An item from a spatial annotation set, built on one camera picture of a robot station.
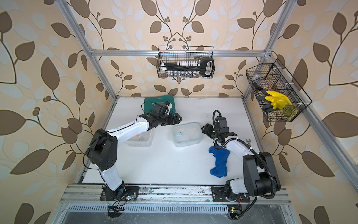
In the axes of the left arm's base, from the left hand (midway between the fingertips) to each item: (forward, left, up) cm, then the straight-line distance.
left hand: (176, 117), depth 89 cm
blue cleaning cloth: (-19, -29, -14) cm, 37 cm away
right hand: (-5, -19, -7) cm, 21 cm away
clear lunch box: (-3, -8, -16) cm, 18 cm away
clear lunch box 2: (-9, +22, -14) cm, 27 cm away
